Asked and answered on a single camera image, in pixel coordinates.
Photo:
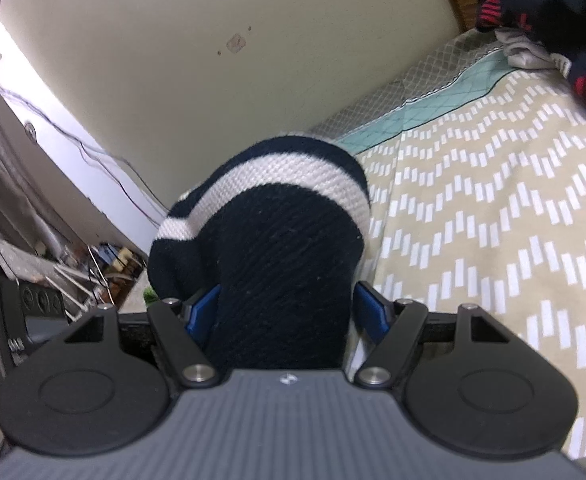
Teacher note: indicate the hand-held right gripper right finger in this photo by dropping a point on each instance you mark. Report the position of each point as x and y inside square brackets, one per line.
[373, 312]

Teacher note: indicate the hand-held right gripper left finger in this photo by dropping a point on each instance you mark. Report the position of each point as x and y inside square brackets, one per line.
[200, 312]

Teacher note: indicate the navy green striped sweater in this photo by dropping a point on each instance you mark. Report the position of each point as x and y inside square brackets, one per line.
[273, 260]

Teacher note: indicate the pile of dark red-striped clothes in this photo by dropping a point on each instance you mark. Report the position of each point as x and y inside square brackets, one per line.
[548, 0]

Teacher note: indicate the white router with antennas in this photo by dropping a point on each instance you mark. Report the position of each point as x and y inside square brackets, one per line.
[73, 285]

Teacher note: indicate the grey dotted ironing board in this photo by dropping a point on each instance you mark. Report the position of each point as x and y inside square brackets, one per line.
[18, 260]

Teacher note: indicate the wooden side table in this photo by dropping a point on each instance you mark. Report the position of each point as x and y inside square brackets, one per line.
[123, 287]

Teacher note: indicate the beige power strip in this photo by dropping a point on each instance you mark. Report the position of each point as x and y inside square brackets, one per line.
[123, 260]

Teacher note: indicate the beige patterned bedsheet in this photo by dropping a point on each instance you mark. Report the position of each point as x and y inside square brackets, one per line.
[498, 210]

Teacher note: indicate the white grey cloth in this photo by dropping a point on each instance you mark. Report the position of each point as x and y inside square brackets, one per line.
[528, 52]

